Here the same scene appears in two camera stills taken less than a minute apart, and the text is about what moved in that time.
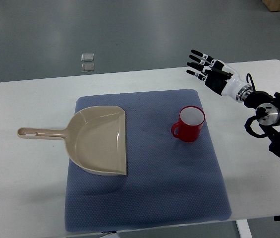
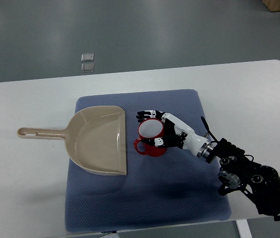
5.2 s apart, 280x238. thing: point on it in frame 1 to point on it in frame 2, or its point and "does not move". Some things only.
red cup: x=188 y=127 to x=148 y=129
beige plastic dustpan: x=94 y=138 does not move
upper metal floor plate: x=87 y=57 does not move
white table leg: x=244 y=228 does not move
